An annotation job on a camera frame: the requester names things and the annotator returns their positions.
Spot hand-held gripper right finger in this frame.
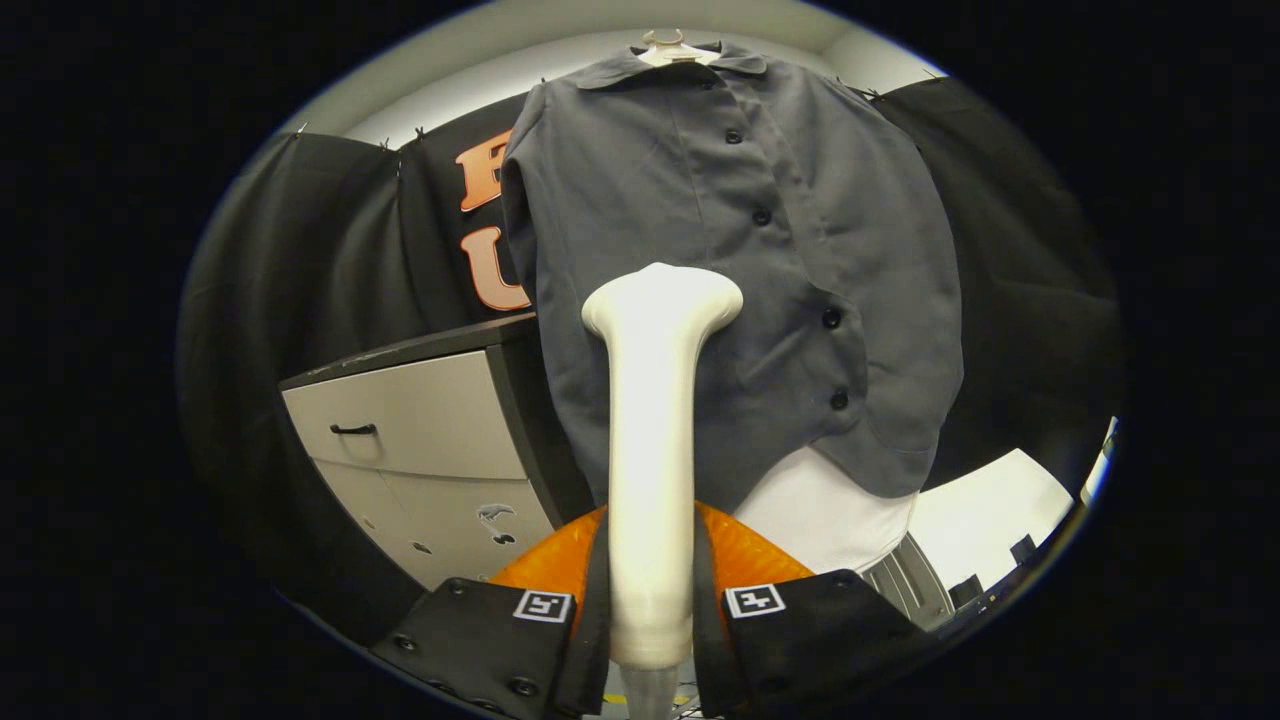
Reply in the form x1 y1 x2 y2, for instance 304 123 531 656
690 500 926 719

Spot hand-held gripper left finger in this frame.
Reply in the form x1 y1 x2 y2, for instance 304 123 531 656
368 505 611 719

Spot white garment steamer head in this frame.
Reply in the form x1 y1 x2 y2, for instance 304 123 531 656
581 262 745 671

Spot grey button shirt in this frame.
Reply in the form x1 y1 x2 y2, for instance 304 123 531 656
500 42 966 516

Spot cream garment hanger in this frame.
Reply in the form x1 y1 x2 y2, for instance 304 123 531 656
638 28 721 69

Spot white ironing board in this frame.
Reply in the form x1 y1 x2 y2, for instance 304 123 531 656
733 445 919 576

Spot grey ribbed panel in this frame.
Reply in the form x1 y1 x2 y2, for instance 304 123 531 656
862 533 953 631

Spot grey drawer cabinet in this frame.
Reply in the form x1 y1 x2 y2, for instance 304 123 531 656
278 312 596 591

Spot white table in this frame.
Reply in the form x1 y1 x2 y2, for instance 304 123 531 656
1080 420 1116 501
908 448 1074 593

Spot black backdrop cloth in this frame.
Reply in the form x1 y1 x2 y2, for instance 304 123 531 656
175 78 1126 651

